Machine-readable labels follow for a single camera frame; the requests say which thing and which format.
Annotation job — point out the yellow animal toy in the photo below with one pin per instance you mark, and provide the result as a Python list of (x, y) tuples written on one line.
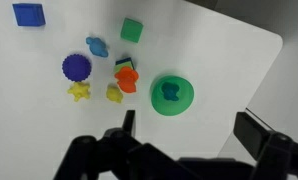
[(114, 94)]

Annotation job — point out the purple ridged round disc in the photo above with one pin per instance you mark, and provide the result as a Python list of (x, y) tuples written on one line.
[(76, 67)]

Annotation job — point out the light blue animal toy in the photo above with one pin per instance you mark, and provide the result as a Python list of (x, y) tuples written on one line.
[(97, 46)]

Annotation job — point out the green square block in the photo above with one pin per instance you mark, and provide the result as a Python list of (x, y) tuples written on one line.
[(131, 30)]

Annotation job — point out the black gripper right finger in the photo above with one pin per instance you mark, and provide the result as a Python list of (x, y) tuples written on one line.
[(255, 136)]

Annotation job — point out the green bowl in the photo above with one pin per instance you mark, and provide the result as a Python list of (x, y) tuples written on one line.
[(184, 101)]

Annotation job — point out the blue square block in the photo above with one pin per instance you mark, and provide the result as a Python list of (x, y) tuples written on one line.
[(29, 14)]

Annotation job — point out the blue and green layered block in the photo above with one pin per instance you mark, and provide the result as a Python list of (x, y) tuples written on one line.
[(124, 63)]

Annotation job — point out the teal animal toy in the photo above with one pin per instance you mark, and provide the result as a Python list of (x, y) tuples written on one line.
[(170, 91)]

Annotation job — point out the yellow spiked toy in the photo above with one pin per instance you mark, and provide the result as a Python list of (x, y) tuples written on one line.
[(79, 90)]

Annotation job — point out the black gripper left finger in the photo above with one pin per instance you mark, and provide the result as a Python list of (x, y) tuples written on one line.
[(99, 153)]

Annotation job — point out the orange animal toy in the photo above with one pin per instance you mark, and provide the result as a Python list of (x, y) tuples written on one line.
[(127, 80)]

